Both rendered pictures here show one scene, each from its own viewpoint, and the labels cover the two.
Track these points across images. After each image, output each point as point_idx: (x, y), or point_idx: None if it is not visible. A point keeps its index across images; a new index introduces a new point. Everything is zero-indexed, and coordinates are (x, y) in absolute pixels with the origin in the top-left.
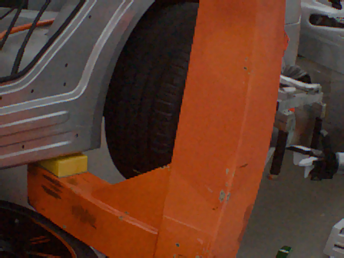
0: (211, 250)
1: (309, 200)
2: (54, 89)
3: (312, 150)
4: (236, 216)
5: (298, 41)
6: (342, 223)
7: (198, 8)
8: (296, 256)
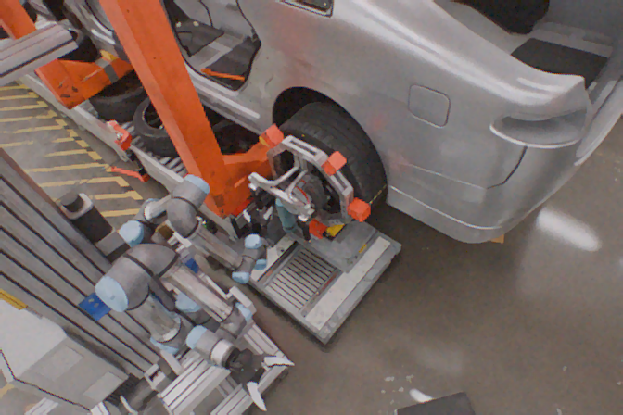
0: None
1: (609, 400)
2: (248, 106)
3: (260, 219)
4: None
5: (486, 207)
6: (179, 236)
7: (312, 112)
8: (427, 352)
